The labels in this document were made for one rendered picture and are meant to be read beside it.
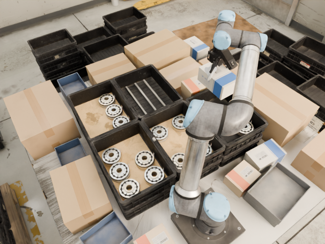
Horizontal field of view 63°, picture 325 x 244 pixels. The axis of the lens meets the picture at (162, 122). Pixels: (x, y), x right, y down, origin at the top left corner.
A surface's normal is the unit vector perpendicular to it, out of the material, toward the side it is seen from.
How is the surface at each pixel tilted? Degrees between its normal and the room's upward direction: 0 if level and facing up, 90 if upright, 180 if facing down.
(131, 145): 0
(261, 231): 0
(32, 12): 90
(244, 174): 0
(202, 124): 64
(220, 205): 9
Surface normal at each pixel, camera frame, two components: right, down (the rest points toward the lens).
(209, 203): 0.13, -0.55
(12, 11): 0.56, 0.64
